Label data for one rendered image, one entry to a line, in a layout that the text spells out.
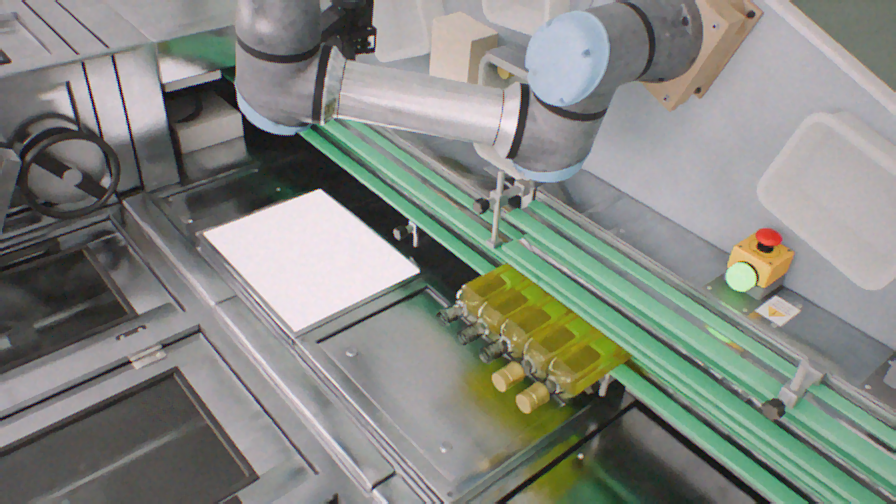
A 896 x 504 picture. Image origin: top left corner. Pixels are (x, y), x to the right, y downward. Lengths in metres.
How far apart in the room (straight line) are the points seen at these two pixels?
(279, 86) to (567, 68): 0.40
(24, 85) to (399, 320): 0.91
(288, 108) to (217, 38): 0.84
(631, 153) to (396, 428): 0.65
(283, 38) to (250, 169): 1.06
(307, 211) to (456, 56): 0.53
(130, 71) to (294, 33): 0.87
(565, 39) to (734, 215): 0.47
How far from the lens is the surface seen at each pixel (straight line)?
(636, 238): 1.37
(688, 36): 1.18
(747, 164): 1.32
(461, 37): 1.59
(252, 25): 1.08
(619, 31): 1.09
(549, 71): 1.08
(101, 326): 1.70
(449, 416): 1.39
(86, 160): 1.94
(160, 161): 2.02
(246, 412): 1.47
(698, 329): 1.25
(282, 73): 1.10
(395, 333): 1.53
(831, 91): 1.22
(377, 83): 1.13
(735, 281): 1.28
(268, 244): 1.76
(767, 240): 1.28
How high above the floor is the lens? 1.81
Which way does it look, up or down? 32 degrees down
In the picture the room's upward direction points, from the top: 115 degrees counter-clockwise
